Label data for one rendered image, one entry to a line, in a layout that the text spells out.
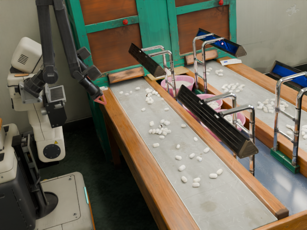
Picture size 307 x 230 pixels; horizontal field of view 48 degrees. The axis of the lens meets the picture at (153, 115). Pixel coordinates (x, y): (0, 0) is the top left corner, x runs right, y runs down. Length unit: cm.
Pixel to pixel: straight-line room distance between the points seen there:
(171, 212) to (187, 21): 186
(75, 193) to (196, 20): 168
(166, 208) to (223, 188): 29
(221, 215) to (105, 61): 172
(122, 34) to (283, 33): 230
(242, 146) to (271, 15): 318
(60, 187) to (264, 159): 145
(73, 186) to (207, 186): 123
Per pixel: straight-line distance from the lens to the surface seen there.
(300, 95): 166
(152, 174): 173
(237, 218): 151
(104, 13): 276
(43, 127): 213
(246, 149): 130
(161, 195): 160
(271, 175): 184
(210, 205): 157
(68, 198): 252
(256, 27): 429
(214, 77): 281
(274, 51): 452
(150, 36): 288
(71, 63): 184
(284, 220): 152
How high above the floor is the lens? 180
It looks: 27 degrees down
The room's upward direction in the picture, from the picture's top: 8 degrees counter-clockwise
